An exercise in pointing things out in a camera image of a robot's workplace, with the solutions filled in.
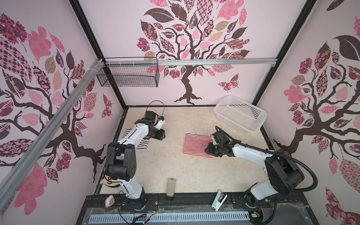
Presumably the black white striped tank top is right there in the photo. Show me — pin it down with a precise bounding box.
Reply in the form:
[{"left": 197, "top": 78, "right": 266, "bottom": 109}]
[{"left": 119, "top": 128, "right": 150, "bottom": 150}]

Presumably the red white striped tank top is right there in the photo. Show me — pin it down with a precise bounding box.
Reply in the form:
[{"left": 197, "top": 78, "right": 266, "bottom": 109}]
[{"left": 183, "top": 133, "right": 213, "bottom": 158}]

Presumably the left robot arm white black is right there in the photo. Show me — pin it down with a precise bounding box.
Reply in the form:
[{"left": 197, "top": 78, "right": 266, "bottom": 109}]
[{"left": 104, "top": 111, "right": 166, "bottom": 208}]

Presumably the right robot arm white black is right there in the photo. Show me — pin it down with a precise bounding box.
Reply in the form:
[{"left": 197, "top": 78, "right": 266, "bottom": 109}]
[{"left": 205, "top": 130, "right": 304, "bottom": 208}]

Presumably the white plastic laundry basket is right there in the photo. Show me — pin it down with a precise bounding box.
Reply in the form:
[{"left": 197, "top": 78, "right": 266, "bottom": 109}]
[{"left": 214, "top": 95, "right": 268, "bottom": 135}]

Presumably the white green handheld device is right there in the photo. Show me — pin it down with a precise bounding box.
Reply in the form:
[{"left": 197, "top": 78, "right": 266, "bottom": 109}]
[{"left": 211, "top": 190, "right": 228, "bottom": 212}]

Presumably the small tan rectangular device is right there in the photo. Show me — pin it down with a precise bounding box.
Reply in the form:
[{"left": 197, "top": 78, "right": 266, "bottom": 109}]
[{"left": 166, "top": 178, "right": 176, "bottom": 200}]

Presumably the cartoon face plush toy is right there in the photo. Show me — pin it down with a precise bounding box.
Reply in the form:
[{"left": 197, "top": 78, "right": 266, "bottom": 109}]
[{"left": 101, "top": 175, "right": 120, "bottom": 188}]

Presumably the small pink round object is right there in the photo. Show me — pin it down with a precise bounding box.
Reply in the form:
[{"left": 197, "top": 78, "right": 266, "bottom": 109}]
[{"left": 105, "top": 195, "right": 115, "bottom": 208}]

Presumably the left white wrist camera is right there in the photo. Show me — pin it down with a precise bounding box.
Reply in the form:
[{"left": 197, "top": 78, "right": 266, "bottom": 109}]
[{"left": 155, "top": 116, "right": 165, "bottom": 130}]

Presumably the black wire mesh basket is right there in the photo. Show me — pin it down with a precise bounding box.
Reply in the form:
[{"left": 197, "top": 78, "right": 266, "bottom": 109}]
[{"left": 97, "top": 56, "right": 160, "bottom": 88}]

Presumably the white slotted cable duct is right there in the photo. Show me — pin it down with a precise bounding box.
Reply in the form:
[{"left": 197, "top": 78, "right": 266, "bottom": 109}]
[{"left": 87, "top": 211, "right": 250, "bottom": 225}]

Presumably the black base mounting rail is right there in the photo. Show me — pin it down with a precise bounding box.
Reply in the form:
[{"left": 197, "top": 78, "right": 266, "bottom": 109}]
[{"left": 82, "top": 192, "right": 308, "bottom": 212}]

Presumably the silver aluminium rail back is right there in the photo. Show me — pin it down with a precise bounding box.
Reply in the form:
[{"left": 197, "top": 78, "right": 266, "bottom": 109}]
[{"left": 106, "top": 58, "right": 277, "bottom": 66}]

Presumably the silver aluminium rail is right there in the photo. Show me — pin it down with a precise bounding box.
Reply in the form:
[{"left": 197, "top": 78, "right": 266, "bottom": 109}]
[
  {"left": 106, "top": 58, "right": 277, "bottom": 66},
  {"left": 1, "top": 59, "right": 104, "bottom": 210}
]

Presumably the black corrugated cable conduit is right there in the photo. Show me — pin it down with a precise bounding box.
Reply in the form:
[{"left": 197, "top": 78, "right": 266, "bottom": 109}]
[{"left": 215, "top": 126, "right": 318, "bottom": 192}]

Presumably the silver aluminium rail left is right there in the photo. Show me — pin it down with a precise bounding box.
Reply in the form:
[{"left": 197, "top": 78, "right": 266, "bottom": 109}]
[{"left": 1, "top": 59, "right": 104, "bottom": 210}]

